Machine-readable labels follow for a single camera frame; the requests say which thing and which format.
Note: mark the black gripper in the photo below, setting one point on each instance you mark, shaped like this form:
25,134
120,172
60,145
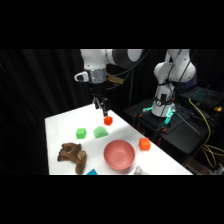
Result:
98,88

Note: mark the green triangle block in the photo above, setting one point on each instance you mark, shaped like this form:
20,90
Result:
100,132

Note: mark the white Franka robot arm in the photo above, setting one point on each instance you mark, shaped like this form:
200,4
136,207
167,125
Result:
96,60

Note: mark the pink bowl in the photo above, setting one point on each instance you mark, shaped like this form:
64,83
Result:
119,155

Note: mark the small red cube block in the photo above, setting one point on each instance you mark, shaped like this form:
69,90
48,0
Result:
108,120

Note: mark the green cube block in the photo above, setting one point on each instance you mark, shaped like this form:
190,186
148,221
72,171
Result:
81,133

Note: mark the brown plush toy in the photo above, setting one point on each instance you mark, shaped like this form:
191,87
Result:
74,155

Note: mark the orange cube block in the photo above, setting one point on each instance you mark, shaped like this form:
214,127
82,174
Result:
144,143

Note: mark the blue block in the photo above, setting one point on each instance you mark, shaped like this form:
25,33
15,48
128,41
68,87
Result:
92,172

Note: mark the green status light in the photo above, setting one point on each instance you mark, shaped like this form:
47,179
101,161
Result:
169,116

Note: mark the white grey small object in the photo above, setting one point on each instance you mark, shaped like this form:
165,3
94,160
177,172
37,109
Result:
140,171

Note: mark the black robot stand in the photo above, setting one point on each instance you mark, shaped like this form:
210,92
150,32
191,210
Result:
180,133

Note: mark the black laptop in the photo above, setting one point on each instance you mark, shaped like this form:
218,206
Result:
203,95

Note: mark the small yellow object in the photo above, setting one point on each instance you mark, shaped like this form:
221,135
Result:
217,109

